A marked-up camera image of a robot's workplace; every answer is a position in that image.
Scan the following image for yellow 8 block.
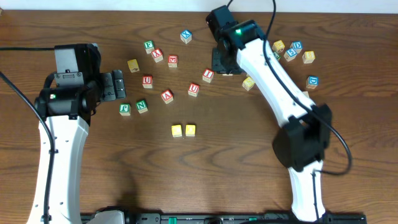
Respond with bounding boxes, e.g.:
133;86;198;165
302;51;316;64

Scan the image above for green Z block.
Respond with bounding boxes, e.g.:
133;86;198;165
273;52;280;60

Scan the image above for red u block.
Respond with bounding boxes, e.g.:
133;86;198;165
188;83;200;97
142;75;154;89

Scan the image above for yellow block far left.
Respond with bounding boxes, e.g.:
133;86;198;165
127;59;140;73

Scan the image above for yellow S block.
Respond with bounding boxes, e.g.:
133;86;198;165
242;77;256;91

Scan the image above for yellow O block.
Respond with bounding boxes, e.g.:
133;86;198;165
185;124;196;137

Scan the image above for yellow C block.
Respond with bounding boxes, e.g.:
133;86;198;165
172;124;183;138

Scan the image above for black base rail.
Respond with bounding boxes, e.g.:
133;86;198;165
80;212;367;224

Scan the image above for red E block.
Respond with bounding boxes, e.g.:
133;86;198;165
168;55;178;68

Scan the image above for blue D block upper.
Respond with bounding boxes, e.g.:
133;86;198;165
290;41;303;54

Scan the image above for red X block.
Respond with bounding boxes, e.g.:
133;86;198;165
151;49;164;63

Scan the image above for red A block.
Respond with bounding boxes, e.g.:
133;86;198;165
161;90;174;104

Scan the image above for plain wood L block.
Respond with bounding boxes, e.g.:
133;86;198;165
302;91;310;98

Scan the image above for green N block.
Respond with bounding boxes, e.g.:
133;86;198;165
136;100;148;114

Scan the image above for blue 5 block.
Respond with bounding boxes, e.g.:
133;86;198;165
284;49;297;62

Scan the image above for green F block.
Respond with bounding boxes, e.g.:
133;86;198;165
144;40;155;54

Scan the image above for red I block centre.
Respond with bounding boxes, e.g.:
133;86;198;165
202;69;215;83

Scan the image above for blue X block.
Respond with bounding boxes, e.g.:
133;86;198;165
180;30;192;44

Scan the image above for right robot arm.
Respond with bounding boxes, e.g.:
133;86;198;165
206;6;331;222

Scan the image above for red U block left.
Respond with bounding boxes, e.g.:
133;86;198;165
142;75;154;89

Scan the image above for blue D block right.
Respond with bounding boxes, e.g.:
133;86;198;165
306;76;319;89

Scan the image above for yellow block upper right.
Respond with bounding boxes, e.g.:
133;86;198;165
272;40;285;54

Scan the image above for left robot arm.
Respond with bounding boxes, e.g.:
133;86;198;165
28;44;126;223

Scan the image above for green J block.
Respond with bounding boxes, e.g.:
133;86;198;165
119;103;131;116

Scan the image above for red U block centre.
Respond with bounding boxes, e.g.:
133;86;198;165
188;83;200;97

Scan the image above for blue d block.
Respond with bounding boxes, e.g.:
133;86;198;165
306;76;319;89
290;41;303;54

